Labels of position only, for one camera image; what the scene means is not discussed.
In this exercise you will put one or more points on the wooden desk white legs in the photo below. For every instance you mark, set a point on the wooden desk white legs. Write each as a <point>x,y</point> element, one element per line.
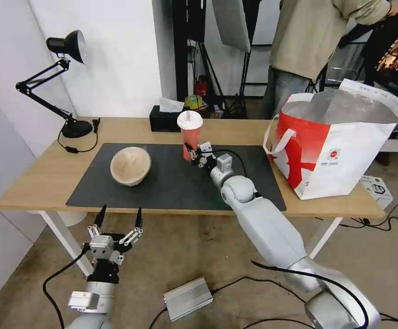
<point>38,185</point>

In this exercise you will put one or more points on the black desk lamp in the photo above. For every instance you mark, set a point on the black desk lamp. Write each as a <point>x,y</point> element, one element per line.
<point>77,128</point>

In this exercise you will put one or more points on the black tripod stand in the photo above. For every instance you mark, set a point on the black tripod stand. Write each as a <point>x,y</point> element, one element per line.
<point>210,73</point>

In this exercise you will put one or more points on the small red canister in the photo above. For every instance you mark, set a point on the small red canister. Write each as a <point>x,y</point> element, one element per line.
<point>202,87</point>

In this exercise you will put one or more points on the black metal rack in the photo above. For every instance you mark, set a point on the black metal rack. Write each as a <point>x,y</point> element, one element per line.
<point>180,48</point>

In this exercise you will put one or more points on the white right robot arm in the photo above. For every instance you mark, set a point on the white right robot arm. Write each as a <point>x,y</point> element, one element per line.
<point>271,233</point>

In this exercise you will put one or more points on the yellow green tape roll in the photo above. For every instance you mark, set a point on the yellow green tape roll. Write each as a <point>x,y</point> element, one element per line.
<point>193,102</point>

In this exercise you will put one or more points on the red drink cup white lid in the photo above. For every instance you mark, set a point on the red drink cup white lid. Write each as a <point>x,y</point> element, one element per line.
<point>189,132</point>

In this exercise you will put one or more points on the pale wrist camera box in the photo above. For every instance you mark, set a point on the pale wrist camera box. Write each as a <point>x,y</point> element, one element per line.
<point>101,246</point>
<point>205,147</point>

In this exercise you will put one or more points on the black desk mat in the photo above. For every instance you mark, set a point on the black desk mat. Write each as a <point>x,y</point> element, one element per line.
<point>171,188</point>

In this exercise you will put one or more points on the person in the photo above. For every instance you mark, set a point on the person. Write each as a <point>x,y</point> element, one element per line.
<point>305,41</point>

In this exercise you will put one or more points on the white printed cardboard box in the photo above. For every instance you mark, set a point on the white printed cardboard box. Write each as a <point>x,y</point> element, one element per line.
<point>377,190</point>

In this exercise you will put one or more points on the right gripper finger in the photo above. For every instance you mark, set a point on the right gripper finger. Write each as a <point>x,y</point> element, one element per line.
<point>191,148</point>
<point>196,161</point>

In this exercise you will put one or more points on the black light stand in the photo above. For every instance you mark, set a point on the black light stand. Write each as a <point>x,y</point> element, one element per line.
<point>243,85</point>

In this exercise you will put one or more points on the silver metal power box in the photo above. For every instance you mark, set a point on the silver metal power box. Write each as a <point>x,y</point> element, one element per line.
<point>188,299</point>

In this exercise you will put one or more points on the white round bin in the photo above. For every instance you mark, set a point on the white round bin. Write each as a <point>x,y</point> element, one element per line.
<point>72,219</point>

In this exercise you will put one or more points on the black tissue box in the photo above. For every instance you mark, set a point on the black tissue box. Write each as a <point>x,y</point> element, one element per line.
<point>163,121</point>

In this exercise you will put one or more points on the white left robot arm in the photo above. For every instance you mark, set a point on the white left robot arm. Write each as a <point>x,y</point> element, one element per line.
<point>89,308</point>

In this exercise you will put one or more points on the red white takeout bag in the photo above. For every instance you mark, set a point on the red white takeout bag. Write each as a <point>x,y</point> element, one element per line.
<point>336,150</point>

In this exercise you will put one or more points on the white tissue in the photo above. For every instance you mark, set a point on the white tissue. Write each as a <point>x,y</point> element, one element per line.
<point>170,104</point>

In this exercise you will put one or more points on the beige paper bowl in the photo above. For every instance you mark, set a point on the beige paper bowl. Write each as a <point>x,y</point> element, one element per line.
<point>130,166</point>

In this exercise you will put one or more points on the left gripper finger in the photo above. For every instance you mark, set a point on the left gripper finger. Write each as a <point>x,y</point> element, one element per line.
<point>100,219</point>
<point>138,219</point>

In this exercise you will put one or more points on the grey softbox light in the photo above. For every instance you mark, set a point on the grey softbox light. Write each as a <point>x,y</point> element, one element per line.
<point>231,24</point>

